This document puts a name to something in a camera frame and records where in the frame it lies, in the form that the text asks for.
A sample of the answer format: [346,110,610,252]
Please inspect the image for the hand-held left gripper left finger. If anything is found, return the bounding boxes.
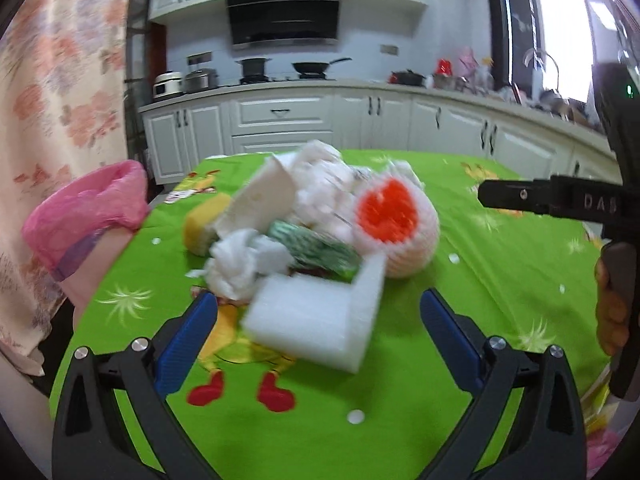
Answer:
[51,291,223,480]

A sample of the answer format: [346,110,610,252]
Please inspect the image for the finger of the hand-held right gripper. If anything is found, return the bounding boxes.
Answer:
[477,176,553,216]

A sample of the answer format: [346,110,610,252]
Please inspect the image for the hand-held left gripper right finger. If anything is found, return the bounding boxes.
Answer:
[417,287,587,480]

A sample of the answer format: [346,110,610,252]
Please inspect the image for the L-shaped white foam piece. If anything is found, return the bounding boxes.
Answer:
[241,252,387,373]

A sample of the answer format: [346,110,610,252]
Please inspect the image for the yellow sponge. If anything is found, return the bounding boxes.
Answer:
[183,195,232,256]

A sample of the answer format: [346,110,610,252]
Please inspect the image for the trash bin with pink bag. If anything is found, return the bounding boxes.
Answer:
[21,160,151,331]

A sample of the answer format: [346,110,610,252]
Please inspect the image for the large white tissue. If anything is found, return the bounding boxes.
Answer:
[292,140,371,241]

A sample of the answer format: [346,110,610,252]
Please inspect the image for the person's right hand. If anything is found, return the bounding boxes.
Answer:
[594,255,632,358]

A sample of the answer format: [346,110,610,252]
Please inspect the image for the green printed tablecloth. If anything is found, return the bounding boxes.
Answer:
[47,149,626,480]

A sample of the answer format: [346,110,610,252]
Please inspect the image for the small crumpled white tissue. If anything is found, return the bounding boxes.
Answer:
[206,229,296,303]

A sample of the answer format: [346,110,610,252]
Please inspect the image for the red fruit in foam net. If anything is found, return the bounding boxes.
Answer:
[352,160,441,280]

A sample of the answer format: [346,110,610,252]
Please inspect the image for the curved metal faucet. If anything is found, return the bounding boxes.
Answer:
[522,47,561,96]

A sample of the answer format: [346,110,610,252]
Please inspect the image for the green striped wrapper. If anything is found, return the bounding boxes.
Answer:
[267,220,362,281]

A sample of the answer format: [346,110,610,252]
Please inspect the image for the flat white foam piece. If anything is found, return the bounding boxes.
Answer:
[215,154,300,238]

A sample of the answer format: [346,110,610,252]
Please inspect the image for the dark framed window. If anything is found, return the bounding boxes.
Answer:
[487,0,640,106]

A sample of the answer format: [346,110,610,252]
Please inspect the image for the white lower cabinets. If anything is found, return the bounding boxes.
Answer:
[142,80,621,186]

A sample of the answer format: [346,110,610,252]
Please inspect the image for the black frying pan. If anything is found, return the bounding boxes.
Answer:
[291,57,353,79]

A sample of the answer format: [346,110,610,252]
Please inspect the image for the white rice cooker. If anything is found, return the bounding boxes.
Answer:
[152,71,183,99]

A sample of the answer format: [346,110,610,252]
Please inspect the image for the silver pressure cooker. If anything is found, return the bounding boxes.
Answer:
[182,68,219,93]

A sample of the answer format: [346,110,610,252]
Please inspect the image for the black cooking pot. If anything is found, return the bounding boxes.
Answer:
[236,57,272,83]

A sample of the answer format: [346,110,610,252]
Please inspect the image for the floral curtain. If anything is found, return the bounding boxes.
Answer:
[0,0,136,376]

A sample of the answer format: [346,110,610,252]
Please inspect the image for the black range hood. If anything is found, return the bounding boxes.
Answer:
[224,0,344,51]

